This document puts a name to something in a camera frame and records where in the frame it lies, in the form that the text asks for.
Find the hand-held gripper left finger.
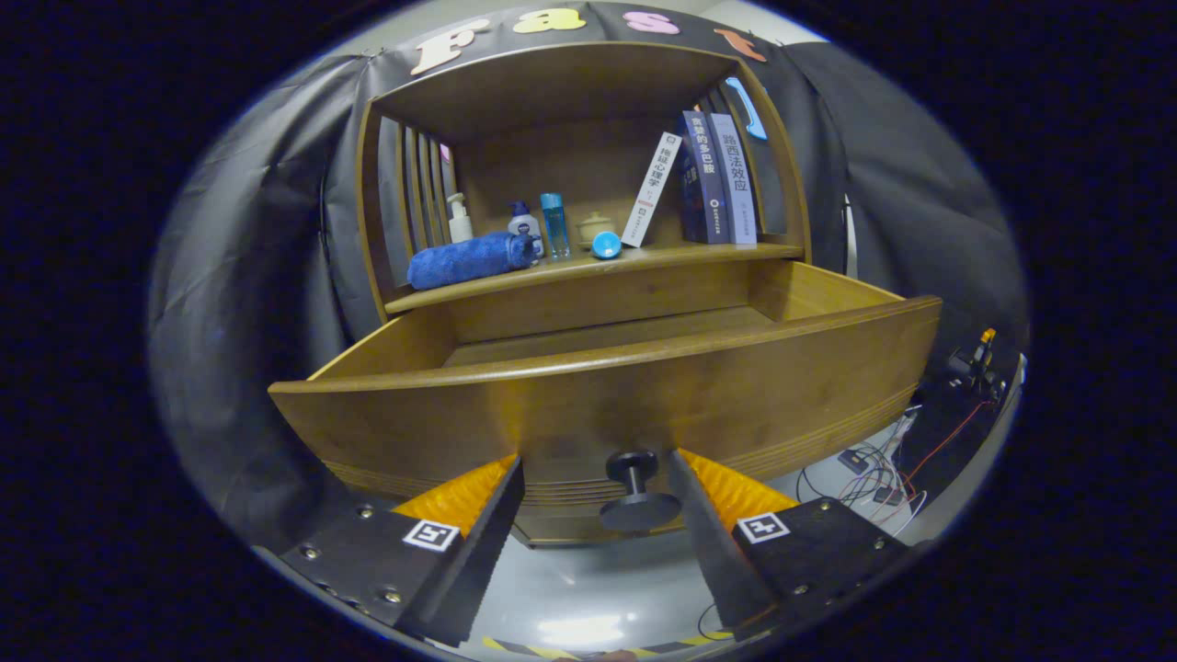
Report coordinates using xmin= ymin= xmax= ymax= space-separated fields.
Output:
xmin=276 ymin=453 xmax=527 ymax=649

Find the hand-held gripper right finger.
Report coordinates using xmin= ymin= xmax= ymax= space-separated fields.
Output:
xmin=667 ymin=448 xmax=916 ymax=642

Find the wooden countertop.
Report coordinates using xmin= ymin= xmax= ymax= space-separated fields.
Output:
xmin=384 ymin=241 xmax=806 ymax=314

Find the wooden cabinet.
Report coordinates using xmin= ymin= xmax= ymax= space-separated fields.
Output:
xmin=356 ymin=41 xmax=813 ymax=318

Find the yellow black floor tape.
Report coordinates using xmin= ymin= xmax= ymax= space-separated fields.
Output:
xmin=480 ymin=630 xmax=737 ymax=661

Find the blue folded towel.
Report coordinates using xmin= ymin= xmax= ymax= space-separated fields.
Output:
xmin=407 ymin=231 xmax=542 ymax=291

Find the orange and black device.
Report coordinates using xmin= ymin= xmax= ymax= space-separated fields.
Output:
xmin=947 ymin=328 xmax=1003 ymax=401

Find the white bottle with blue cap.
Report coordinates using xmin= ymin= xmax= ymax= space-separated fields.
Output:
xmin=508 ymin=200 xmax=543 ymax=258

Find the clear blue bottle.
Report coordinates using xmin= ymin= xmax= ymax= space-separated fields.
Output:
xmin=540 ymin=192 xmax=571 ymax=261

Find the dark blue book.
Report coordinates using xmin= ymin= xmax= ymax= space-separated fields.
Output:
xmin=679 ymin=110 xmax=733 ymax=245

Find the white book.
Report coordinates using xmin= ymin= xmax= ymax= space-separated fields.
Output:
xmin=621 ymin=131 xmax=684 ymax=248

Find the pale purple book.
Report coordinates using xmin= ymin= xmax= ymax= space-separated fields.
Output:
xmin=708 ymin=112 xmax=759 ymax=246

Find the black backdrop cloth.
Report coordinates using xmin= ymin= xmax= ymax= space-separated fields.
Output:
xmin=147 ymin=0 xmax=1029 ymax=553

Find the tangle of floor cables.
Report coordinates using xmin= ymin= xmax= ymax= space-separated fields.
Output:
xmin=795 ymin=405 xmax=989 ymax=539

